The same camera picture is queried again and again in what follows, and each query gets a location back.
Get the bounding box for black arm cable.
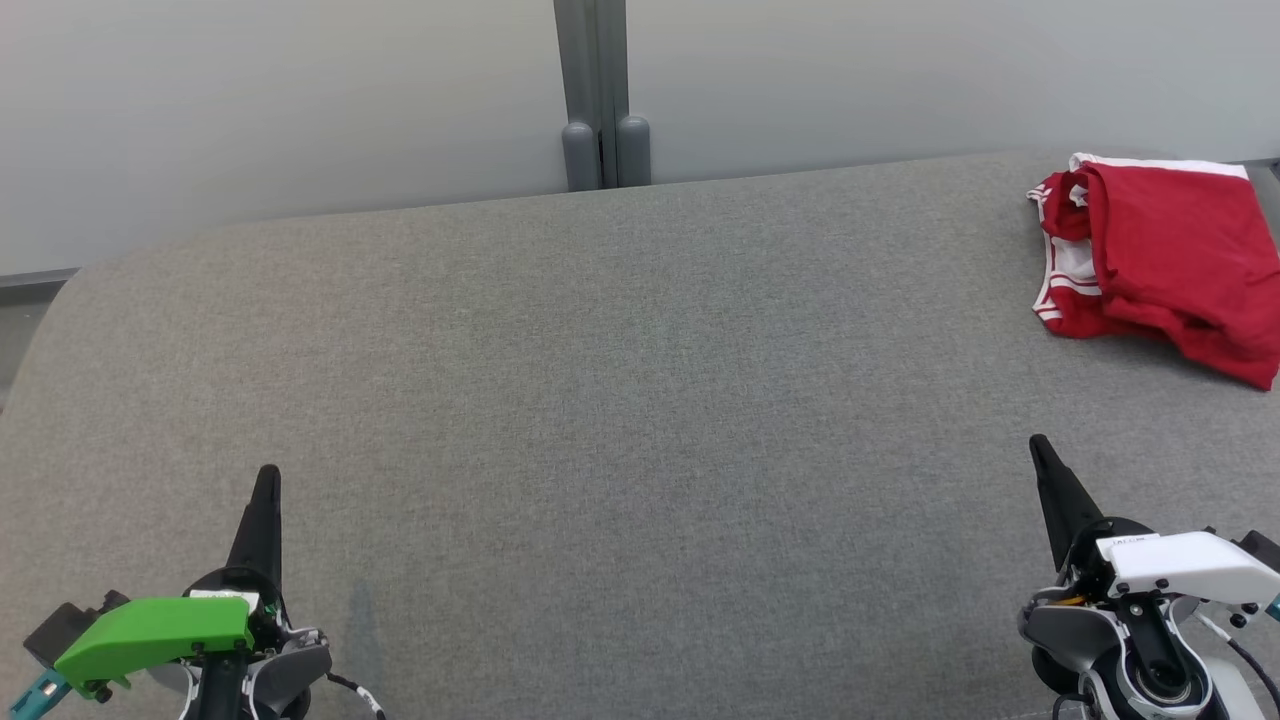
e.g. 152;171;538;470
322;670;388;720
1195;610;1280;713

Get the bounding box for red jersey with number 23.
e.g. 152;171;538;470
1028;168;1109;341

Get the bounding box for teal left cable connector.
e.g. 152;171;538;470
8;670;72;720

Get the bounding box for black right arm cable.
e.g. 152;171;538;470
1195;610;1280;713

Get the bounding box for grey partition post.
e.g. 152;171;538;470
553;0;653;193

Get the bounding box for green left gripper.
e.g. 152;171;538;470
55;464;288;701

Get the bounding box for grey fabric sofa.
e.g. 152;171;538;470
0;148;1280;720

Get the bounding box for red shorts with white stripe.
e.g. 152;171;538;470
1070;152;1280;392

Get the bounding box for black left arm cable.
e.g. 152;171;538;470
322;670;388;720

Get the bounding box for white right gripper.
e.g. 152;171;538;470
1028;434;1280;603

